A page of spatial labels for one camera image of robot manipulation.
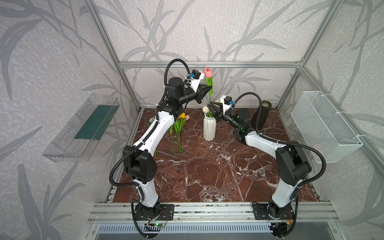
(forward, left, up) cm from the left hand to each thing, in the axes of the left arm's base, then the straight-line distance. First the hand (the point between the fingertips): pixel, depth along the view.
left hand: (213, 83), depth 70 cm
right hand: (-1, 0, -10) cm, 11 cm away
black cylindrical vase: (+9, -37, -26) cm, 46 cm away
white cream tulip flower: (-7, +2, -14) cm, 16 cm away
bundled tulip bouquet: (+2, +23, -43) cm, 49 cm away
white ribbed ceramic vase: (-5, 0, -30) cm, 31 cm away
